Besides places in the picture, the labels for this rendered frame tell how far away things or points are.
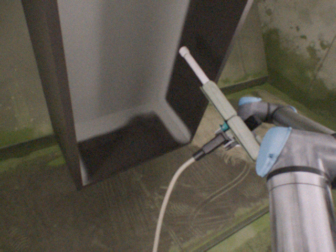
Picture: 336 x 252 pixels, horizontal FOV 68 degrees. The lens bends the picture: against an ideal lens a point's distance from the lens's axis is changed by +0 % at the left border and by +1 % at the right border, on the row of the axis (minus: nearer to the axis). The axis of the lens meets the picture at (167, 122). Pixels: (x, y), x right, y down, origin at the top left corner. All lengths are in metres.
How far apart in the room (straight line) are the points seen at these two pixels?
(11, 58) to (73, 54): 0.89
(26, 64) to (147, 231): 1.30
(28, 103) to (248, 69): 2.02
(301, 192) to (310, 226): 0.06
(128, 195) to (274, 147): 1.18
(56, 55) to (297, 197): 0.56
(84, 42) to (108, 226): 0.96
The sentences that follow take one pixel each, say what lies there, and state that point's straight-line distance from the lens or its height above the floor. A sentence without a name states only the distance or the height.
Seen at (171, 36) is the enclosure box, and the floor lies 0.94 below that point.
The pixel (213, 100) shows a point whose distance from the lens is 0.86.
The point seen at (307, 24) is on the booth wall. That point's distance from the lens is 2.65.
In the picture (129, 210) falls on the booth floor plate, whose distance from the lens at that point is 1.54.
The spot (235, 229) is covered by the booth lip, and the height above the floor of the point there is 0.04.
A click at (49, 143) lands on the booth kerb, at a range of 1.93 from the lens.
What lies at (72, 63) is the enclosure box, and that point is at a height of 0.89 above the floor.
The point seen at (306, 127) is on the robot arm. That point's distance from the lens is 0.85.
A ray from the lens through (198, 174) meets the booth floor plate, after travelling 1.73.
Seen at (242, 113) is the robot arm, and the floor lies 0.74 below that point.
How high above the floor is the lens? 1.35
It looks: 38 degrees down
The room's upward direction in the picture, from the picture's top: 5 degrees clockwise
